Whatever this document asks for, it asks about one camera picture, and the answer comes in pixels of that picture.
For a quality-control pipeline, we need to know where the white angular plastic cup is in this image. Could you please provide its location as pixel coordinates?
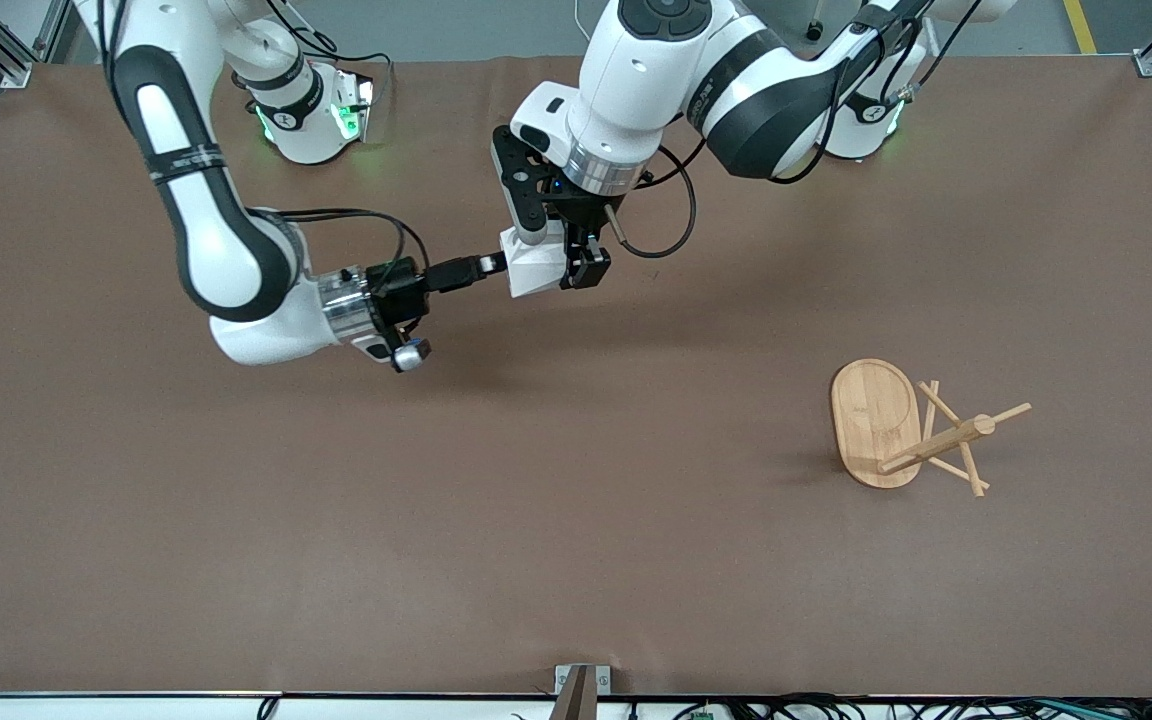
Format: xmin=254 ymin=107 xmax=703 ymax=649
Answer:
xmin=500 ymin=222 xmax=569 ymax=299

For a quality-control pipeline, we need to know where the wooden cup rack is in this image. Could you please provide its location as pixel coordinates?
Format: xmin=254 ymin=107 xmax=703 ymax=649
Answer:
xmin=830 ymin=358 xmax=1033 ymax=499

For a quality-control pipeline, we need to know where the black right base cable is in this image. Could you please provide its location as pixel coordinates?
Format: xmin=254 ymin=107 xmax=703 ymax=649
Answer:
xmin=266 ymin=0 xmax=395 ymax=96

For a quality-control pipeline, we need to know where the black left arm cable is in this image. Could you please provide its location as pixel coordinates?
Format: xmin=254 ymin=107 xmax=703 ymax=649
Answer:
xmin=768 ymin=0 xmax=977 ymax=187

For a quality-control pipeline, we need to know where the metal table edge bracket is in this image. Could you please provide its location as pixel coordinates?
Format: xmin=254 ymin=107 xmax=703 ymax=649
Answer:
xmin=553 ymin=663 xmax=613 ymax=720

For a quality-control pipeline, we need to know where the aluminium frame beam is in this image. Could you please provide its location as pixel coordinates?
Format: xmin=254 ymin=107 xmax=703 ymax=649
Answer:
xmin=31 ymin=0 xmax=77 ymax=63

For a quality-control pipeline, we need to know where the black cable bundle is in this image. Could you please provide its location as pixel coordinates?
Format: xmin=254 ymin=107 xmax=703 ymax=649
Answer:
xmin=626 ymin=693 xmax=1152 ymax=720

